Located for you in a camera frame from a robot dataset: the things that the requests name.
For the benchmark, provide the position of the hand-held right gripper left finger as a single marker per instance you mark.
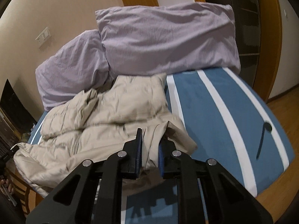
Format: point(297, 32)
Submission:
point(139, 149)

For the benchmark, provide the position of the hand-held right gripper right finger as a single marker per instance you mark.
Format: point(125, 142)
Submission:
point(161, 161)

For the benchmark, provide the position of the beige puffer jacket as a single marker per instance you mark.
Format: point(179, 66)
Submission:
point(112, 121)

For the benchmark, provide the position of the wooden chair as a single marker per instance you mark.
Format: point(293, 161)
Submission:
point(22, 186)

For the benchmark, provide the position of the dark shelf unit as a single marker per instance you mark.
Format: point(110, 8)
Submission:
point(14, 107)

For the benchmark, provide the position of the blue white striped bed sheet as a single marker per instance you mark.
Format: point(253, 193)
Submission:
point(217, 112)

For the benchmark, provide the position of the crumpled lilac pillow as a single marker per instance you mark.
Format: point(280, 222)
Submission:
point(70, 70)

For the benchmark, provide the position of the large lilac pillow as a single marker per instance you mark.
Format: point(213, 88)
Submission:
point(168, 37)

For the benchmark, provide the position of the dark glass sliding door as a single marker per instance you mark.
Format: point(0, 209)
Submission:
point(247, 28)

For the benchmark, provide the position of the beige wall switch plate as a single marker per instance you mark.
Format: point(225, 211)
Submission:
point(43, 36)

